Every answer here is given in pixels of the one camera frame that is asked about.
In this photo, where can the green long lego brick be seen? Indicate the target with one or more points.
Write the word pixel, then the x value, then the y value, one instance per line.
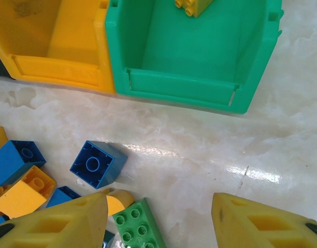
pixel 138 227

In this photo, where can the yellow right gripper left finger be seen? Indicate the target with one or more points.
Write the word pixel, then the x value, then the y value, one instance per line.
pixel 70 222

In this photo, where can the blue square lego brick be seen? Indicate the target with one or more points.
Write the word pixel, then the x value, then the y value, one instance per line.
pixel 92 164
pixel 6 165

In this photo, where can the yellow square lego brick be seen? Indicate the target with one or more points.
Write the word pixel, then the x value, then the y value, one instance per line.
pixel 21 200

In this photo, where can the green plastic bin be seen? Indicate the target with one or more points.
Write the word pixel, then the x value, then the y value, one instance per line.
pixel 189 51

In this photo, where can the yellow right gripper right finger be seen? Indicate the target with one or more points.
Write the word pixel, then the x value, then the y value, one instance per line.
pixel 241 224

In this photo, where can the yellow plastic bin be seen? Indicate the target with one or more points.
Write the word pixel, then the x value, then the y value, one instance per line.
pixel 73 38

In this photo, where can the lime green lego brick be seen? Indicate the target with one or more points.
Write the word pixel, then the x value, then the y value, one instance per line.
pixel 196 6

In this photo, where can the yellow curved lego brick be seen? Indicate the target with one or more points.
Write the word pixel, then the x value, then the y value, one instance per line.
pixel 117 202

